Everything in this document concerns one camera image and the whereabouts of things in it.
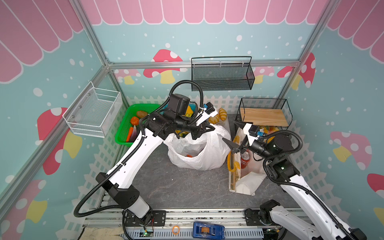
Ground red soda can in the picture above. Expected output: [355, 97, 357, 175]
[241, 151, 251, 169]

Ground white plastic grocery bag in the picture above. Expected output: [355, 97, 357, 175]
[164, 125, 231, 171]

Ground white tote bag yellow handles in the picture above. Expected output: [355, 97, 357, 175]
[227, 127, 271, 196]

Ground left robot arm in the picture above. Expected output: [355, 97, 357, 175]
[74, 80, 217, 221]

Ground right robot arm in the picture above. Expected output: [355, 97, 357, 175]
[224, 121, 367, 240]

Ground croissant bread centre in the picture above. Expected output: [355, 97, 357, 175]
[209, 115, 221, 125]

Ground yellow snack package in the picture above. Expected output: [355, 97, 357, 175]
[264, 126, 280, 135]

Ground yellow pear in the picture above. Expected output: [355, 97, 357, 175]
[184, 106, 194, 118]

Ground teal plastic basket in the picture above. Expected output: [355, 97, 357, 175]
[161, 101, 196, 117]

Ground bread roll right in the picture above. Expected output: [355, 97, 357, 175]
[219, 108, 228, 122]

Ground brown potato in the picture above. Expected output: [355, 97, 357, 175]
[136, 111, 148, 119]

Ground orange bell pepper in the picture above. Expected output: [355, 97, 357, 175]
[130, 116, 140, 126]

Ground purple eggplant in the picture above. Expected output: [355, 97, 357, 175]
[130, 126, 138, 143]

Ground orange carrot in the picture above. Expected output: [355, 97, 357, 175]
[126, 127, 134, 143]

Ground green plastic basket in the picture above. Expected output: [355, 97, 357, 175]
[115, 104, 160, 147]

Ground black wire shelf wooden board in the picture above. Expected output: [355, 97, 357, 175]
[236, 97, 293, 130]

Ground black mesh wall basket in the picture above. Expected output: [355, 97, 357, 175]
[191, 56, 255, 92]

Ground white wire wall basket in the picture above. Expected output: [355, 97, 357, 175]
[63, 82, 123, 138]

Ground blue device on rail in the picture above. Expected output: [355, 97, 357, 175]
[193, 222, 226, 240]

